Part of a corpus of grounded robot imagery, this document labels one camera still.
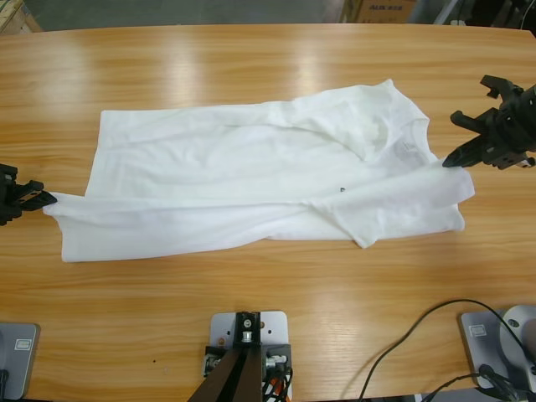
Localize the wooden crate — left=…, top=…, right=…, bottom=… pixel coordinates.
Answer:
left=0, top=0, right=44, bottom=34

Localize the orange and black cable bundle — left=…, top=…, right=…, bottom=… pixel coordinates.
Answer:
left=261, top=367, right=295, bottom=402

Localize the cardboard box with AUX print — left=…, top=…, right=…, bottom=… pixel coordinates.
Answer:
left=354, top=0, right=420, bottom=24

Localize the black side bracket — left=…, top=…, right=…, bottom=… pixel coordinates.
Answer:
left=203, top=344, right=230, bottom=377
left=262, top=342, right=293, bottom=372

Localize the long black cable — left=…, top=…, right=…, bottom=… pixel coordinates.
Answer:
left=341, top=298, right=531, bottom=401

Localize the black cable with plug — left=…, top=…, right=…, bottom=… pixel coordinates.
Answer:
left=420, top=363, right=536, bottom=402

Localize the black post clamp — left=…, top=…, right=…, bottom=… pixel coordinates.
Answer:
left=232, top=310, right=264, bottom=352

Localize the white t-shirt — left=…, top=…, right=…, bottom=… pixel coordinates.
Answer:
left=43, top=78, right=477, bottom=264

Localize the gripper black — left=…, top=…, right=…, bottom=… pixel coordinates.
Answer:
left=0, top=179, right=58, bottom=227
left=442, top=83, right=536, bottom=169

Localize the grey metal frame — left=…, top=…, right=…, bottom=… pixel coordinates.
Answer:
left=433, top=0, right=464, bottom=25

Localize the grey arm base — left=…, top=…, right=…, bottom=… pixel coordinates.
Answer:
left=0, top=321, right=42, bottom=400
left=457, top=304, right=536, bottom=389

